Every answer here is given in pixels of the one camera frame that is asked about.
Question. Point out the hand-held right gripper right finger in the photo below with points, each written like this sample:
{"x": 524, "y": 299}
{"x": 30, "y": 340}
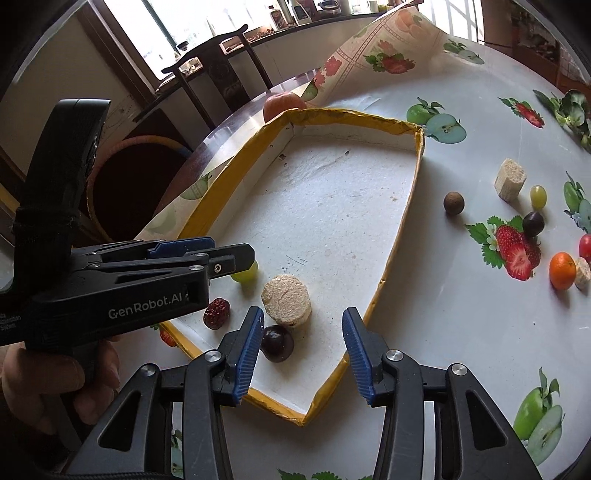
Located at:
{"x": 358, "y": 355}

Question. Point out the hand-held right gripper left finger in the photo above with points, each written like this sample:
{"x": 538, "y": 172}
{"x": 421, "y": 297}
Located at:
{"x": 247, "y": 355}

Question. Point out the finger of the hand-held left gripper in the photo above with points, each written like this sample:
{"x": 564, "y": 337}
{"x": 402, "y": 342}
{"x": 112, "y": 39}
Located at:
{"x": 184, "y": 244}
{"x": 231, "y": 258}

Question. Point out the green grape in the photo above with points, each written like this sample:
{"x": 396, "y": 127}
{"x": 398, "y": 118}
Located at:
{"x": 247, "y": 276}
{"x": 539, "y": 197}

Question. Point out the white foam tray yellow tape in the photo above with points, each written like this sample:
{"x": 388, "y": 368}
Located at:
{"x": 332, "y": 207}

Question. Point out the orange tangerine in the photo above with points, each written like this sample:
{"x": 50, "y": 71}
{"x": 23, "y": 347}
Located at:
{"x": 562, "y": 271}

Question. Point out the red cherry tomato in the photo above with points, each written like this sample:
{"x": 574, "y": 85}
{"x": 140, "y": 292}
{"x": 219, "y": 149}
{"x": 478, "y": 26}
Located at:
{"x": 586, "y": 247}

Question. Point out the person's left hand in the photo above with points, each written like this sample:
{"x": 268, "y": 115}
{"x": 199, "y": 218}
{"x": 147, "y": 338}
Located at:
{"x": 41, "y": 374}

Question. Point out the dark purple grape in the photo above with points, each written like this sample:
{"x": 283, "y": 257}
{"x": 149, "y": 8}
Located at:
{"x": 277, "y": 344}
{"x": 533, "y": 224}

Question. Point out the red jujube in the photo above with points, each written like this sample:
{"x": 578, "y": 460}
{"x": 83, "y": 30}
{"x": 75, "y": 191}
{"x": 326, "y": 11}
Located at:
{"x": 217, "y": 314}

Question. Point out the round cork-like biscuit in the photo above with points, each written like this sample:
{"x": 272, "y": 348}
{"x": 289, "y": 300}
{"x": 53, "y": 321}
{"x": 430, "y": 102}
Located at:
{"x": 286, "y": 297}

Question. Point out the woven basket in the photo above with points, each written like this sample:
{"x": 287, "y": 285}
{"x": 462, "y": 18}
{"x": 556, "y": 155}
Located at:
{"x": 134, "y": 184}

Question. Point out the fruit-print tablecloth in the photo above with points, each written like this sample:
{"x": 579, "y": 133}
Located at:
{"x": 461, "y": 323}

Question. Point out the red apple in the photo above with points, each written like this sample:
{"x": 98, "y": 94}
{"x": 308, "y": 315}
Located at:
{"x": 281, "y": 106}

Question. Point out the dark wooden chair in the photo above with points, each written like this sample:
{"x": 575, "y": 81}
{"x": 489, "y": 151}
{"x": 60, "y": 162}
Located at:
{"x": 226, "y": 74}

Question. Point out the brown longan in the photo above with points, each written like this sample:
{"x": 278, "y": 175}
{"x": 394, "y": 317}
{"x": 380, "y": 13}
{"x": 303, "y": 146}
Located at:
{"x": 454, "y": 202}

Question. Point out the white jar red label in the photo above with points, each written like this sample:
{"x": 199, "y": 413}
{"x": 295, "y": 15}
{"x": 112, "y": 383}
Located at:
{"x": 278, "y": 21}

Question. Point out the white spray bottle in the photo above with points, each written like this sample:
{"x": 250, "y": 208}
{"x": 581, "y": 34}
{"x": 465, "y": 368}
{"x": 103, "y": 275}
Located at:
{"x": 301, "y": 11}

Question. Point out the metal pot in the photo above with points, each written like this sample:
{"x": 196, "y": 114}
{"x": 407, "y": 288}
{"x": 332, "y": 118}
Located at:
{"x": 330, "y": 4}

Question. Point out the white mug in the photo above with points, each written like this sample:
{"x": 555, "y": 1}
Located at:
{"x": 373, "y": 5}

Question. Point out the green bok choy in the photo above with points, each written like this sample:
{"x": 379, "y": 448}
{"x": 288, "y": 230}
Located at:
{"x": 570, "y": 110}

